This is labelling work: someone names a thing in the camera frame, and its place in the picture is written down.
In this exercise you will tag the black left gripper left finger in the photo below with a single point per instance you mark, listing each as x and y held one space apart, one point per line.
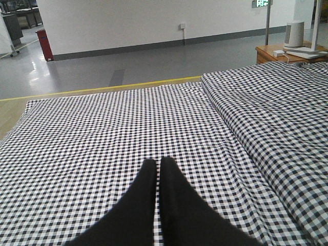
130 221

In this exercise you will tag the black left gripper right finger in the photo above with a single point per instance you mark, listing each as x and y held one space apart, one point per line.
186 219

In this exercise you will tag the black white checkered bed sheet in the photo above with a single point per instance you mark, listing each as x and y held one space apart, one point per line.
69 160

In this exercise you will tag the black white checkered quilt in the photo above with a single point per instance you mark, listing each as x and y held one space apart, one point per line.
278 112

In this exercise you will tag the wooden nightstand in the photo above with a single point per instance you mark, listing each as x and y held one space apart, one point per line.
265 54

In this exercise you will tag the white charger adapter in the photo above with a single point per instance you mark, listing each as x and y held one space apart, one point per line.
278 53

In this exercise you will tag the red fire extinguisher box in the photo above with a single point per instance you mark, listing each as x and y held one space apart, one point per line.
45 46

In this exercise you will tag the white cylindrical heater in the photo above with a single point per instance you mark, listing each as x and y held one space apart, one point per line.
294 35

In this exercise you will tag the green exit sign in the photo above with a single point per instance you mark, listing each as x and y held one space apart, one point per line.
261 3

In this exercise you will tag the white wall socket box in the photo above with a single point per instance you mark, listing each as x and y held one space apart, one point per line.
182 26

